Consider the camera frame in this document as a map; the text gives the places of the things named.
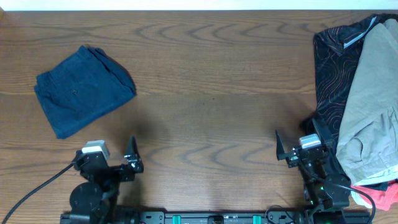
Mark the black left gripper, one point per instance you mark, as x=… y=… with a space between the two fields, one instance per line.
x=134 y=163

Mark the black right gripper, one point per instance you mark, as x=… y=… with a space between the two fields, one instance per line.
x=292 y=160

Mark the dark blue denim shorts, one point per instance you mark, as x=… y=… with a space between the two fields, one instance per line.
x=82 y=88

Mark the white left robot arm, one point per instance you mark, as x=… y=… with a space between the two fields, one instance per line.
x=95 y=201

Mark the beige khaki garment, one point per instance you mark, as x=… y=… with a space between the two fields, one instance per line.
x=367 y=143

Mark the red white item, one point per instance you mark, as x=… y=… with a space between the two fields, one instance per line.
x=384 y=195

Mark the black patterned garment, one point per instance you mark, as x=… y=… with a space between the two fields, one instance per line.
x=337 y=52

